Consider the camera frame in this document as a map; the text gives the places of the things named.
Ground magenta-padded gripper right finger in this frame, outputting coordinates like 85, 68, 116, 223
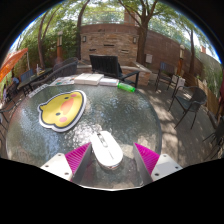
132, 142, 184, 187

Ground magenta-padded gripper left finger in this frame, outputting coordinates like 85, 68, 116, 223
40, 142, 94, 185

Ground white computer mouse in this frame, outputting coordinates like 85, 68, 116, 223
89, 130, 124, 170

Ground yellow duck mouse pad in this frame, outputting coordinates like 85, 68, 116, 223
37, 89, 88, 133

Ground green plastic pack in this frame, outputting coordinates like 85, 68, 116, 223
116, 82, 137, 94

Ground black metal patio chair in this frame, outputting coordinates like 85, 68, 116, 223
0, 96, 18, 138
168, 85, 208, 130

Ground white licence plate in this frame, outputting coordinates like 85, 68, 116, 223
28, 83, 50, 99

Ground flat white box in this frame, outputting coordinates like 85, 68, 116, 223
73, 73, 91, 85
85, 73, 105, 86

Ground small white striped box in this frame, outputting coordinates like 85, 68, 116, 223
99, 77, 120, 87

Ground white standing sign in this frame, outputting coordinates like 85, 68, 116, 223
171, 74, 186, 98

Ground stone fire pit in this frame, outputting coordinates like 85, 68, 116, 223
77, 61, 153, 86

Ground dark wicker chair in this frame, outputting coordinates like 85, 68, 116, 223
53, 56, 80, 69
39, 62, 79, 89

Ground dark round patio table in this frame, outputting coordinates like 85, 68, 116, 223
17, 68, 54, 96

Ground black slatted bench chair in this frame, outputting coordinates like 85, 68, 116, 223
88, 54, 141, 88

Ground tree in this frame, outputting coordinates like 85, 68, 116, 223
116, 0, 181, 66
36, 9, 55, 70
75, 0, 92, 61

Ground orange sun umbrella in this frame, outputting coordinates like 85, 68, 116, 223
0, 47, 29, 83

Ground wooden lamp post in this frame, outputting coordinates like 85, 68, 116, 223
178, 44, 186, 76
56, 30, 64, 65

